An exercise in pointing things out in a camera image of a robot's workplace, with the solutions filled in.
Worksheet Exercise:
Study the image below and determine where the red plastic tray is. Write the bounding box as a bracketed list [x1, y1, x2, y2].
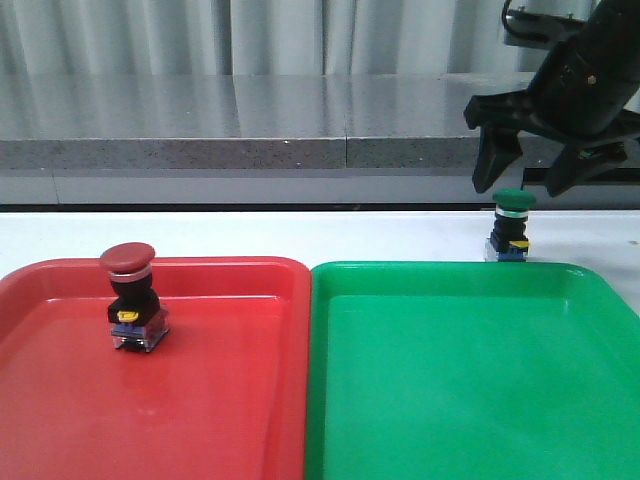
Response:
[1, 257, 311, 479]

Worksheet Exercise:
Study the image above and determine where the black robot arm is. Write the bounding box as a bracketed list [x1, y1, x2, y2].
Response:
[464, 1, 639, 197]

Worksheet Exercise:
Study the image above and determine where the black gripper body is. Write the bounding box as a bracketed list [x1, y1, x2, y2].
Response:
[464, 30, 639, 146]

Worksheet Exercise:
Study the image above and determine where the white pleated curtain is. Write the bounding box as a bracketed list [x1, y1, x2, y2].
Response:
[1, 0, 544, 75]

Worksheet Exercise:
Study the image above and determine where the green mushroom push button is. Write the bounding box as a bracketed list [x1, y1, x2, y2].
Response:
[484, 188, 537, 262]

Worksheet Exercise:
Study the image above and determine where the green plastic tray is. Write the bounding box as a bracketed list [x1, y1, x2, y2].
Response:
[304, 262, 639, 479]

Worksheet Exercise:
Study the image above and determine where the red mushroom push button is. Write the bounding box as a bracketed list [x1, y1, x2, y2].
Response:
[99, 242, 169, 353]

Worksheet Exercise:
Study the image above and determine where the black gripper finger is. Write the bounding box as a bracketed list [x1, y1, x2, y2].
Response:
[472, 124, 523, 193]
[545, 142, 627, 197]

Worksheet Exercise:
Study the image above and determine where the grey granite counter slab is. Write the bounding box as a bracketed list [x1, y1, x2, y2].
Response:
[0, 71, 640, 207]

